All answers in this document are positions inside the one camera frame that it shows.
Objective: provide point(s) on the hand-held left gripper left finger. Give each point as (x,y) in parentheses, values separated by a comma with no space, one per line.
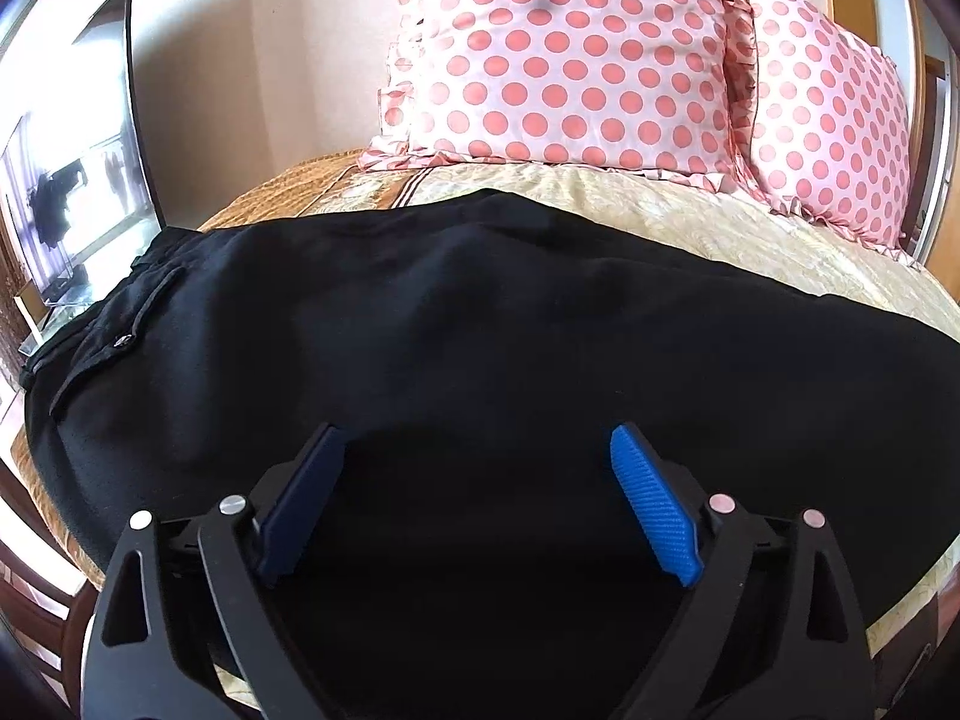
(300,502)

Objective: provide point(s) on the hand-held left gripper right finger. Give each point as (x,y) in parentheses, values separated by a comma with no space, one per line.
(660,510)

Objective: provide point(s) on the black pants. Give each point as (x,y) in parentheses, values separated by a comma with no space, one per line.
(465,330)

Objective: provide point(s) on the beige patterned bedspread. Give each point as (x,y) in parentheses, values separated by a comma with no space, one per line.
(675,217)

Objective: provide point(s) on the mirror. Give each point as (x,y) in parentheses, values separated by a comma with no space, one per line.
(75,165)

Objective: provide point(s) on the small pink polka dot pillow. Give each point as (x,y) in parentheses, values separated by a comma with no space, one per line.
(832,112)

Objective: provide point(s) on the large pink polka dot pillow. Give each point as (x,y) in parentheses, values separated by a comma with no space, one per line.
(555,52)

